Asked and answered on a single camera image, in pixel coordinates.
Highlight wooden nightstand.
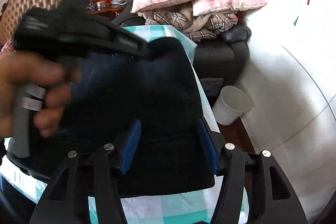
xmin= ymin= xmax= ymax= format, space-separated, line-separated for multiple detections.
xmin=85 ymin=5 xmax=125 ymax=20

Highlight left hand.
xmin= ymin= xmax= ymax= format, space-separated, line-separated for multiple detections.
xmin=1 ymin=52 xmax=80 ymax=139

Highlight plaid folded blanket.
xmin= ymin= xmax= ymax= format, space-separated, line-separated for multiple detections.
xmin=137 ymin=3 xmax=238 ymax=42

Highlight black leather armchair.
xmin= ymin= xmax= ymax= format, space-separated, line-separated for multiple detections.
xmin=113 ymin=0 xmax=252 ymax=100

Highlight white plastic bin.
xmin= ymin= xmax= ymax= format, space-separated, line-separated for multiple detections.
xmin=213 ymin=86 xmax=255 ymax=126

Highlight green white checkered sheet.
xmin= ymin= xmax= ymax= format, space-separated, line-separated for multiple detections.
xmin=1 ymin=26 xmax=223 ymax=223

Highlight black fleece pants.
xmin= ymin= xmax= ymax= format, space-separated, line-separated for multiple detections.
xmin=7 ymin=38 xmax=215 ymax=197

